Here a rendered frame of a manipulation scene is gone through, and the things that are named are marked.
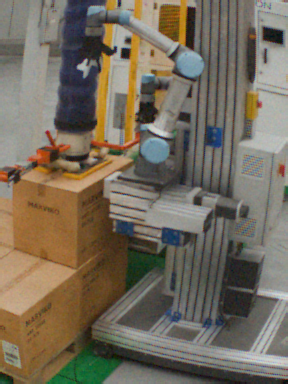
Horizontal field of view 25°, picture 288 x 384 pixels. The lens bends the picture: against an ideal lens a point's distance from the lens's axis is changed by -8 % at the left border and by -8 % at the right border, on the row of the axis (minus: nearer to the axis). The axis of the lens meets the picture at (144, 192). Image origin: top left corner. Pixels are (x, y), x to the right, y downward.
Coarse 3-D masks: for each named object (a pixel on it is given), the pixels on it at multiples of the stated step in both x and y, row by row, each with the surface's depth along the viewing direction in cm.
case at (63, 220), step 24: (120, 168) 352; (24, 192) 328; (48, 192) 321; (72, 192) 315; (96, 192) 332; (24, 216) 332; (48, 216) 325; (72, 216) 319; (96, 216) 337; (24, 240) 337; (48, 240) 330; (72, 240) 323; (96, 240) 342; (72, 264) 328
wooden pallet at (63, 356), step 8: (120, 296) 386; (112, 304) 377; (104, 312) 368; (96, 320) 359; (88, 328) 368; (80, 336) 342; (88, 336) 360; (72, 344) 337; (80, 344) 344; (56, 352) 317; (64, 352) 339; (72, 352) 339; (48, 360) 309; (56, 360) 330; (64, 360) 331; (0, 368) 296; (40, 368) 301; (48, 368) 320; (56, 368) 322; (16, 376) 293; (24, 376) 290; (32, 376) 294; (40, 376) 302; (48, 376) 312
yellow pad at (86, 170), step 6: (96, 156) 349; (96, 162) 348; (102, 162) 349; (108, 162) 353; (84, 168) 338; (90, 168) 339; (96, 168) 342; (66, 174) 331; (72, 174) 330; (78, 174) 330; (84, 174) 332
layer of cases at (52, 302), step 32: (0, 224) 370; (0, 256) 331; (32, 256) 336; (96, 256) 345; (0, 288) 297; (32, 288) 302; (64, 288) 316; (96, 288) 352; (0, 320) 282; (32, 320) 288; (64, 320) 321; (0, 352) 291; (32, 352) 292
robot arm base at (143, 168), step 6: (138, 156) 312; (138, 162) 312; (144, 162) 308; (150, 162) 307; (162, 162) 310; (138, 168) 310; (144, 168) 308; (150, 168) 308; (156, 168) 309; (162, 168) 310; (138, 174) 310; (144, 174) 308; (150, 174) 308; (156, 174) 308; (162, 174) 310
